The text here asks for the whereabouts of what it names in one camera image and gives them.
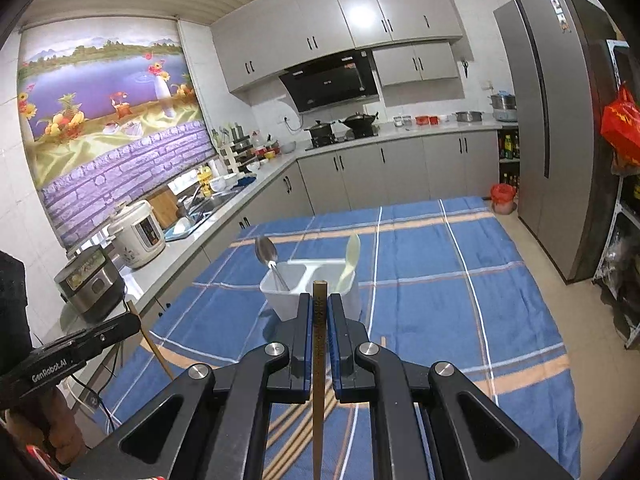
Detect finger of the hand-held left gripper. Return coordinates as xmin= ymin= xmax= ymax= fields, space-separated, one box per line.
xmin=75 ymin=312 xmax=143 ymax=361

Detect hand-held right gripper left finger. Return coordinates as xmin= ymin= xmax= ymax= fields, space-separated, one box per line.
xmin=65 ymin=294 xmax=316 ymax=480

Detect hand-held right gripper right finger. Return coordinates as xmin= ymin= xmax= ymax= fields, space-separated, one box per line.
xmin=326 ymin=292 xmax=576 ymax=480

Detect white plastic utensil holder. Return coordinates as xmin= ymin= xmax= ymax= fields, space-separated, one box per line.
xmin=259 ymin=259 xmax=362 ymax=324

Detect person's left hand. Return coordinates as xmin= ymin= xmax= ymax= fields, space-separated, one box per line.
xmin=5 ymin=387 xmax=83 ymax=467

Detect dark rice cooker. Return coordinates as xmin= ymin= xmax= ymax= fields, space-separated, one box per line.
xmin=54 ymin=247 xmax=127 ymax=323

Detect white rice cooker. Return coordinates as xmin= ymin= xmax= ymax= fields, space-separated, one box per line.
xmin=107 ymin=200 xmax=167 ymax=268

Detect cream plastic spoon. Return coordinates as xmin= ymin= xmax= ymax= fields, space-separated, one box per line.
xmin=335 ymin=232 xmax=361 ymax=292

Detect metal spoon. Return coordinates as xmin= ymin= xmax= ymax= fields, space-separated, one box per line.
xmin=254 ymin=236 xmax=291 ymax=292

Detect blue plaid tablecloth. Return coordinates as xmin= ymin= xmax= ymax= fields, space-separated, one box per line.
xmin=97 ymin=196 xmax=583 ymax=480

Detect wooden cutting board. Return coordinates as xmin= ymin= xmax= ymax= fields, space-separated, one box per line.
xmin=147 ymin=190 xmax=178 ymax=228

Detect steel sink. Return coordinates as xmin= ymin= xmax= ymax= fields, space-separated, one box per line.
xmin=185 ymin=190 xmax=236 ymax=221

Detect white bowls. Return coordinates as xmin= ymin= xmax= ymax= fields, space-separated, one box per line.
xmin=210 ymin=172 xmax=238 ymax=194

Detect grey lower cabinets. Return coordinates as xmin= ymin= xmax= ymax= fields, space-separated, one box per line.
xmin=135 ymin=127 xmax=503 ymax=311

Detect grey cabinets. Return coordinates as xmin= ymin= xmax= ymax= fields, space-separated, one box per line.
xmin=210 ymin=0 xmax=463 ymax=93
xmin=135 ymin=127 xmax=503 ymax=311

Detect group of small bowls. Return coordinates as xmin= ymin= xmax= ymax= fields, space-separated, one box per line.
xmin=245 ymin=140 xmax=297 ymax=171

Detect white dish rack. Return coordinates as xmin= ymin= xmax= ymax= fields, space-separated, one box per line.
xmin=220 ymin=127 xmax=261 ymax=173

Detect black gas stove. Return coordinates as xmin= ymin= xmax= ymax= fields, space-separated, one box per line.
xmin=305 ymin=132 xmax=381 ymax=152

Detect black cooking pot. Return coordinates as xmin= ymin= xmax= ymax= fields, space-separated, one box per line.
xmin=305 ymin=120 xmax=337 ymax=143

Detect red trash bin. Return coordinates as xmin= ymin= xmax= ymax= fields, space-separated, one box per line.
xmin=490 ymin=183 xmax=516 ymax=215

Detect black wok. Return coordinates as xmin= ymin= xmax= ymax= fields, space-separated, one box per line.
xmin=339 ymin=112 xmax=381 ymax=132

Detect black range hood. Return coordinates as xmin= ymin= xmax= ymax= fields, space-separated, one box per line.
xmin=278 ymin=50 xmax=381 ymax=113

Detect row of sauce bottles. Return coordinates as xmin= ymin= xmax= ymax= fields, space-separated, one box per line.
xmin=498 ymin=132 xmax=521 ymax=161

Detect steel steamer pot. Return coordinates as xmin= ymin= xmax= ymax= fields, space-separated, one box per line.
xmin=489 ymin=91 xmax=518 ymax=123

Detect metal shelf rack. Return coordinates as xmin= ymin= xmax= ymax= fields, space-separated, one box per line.
xmin=592 ymin=40 xmax=640 ymax=351

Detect grey double-door refrigerator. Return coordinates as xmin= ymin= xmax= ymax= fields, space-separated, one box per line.
xmin=492 ymin=0 xmax=628 ymax=283

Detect grey upper cabinets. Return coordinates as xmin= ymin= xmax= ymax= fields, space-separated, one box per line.
xmin=210 ymin=0 xmax=463 ymax=93

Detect red plastic bag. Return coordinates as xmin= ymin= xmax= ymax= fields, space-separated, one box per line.
xmin=600 ymin=82 xmax=640 ymax=163

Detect black cable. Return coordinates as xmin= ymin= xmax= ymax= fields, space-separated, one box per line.
xmin=70 ymin=374 xmax=117 ymax=433

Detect landscape wall poster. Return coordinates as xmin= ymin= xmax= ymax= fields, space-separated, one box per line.
xmin=17 ymin=22 xmax=213 ymax=248

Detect small grey wall cabinet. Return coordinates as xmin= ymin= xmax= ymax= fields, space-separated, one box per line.
xmin=372 ymin=40 xmax=460 ymax=87

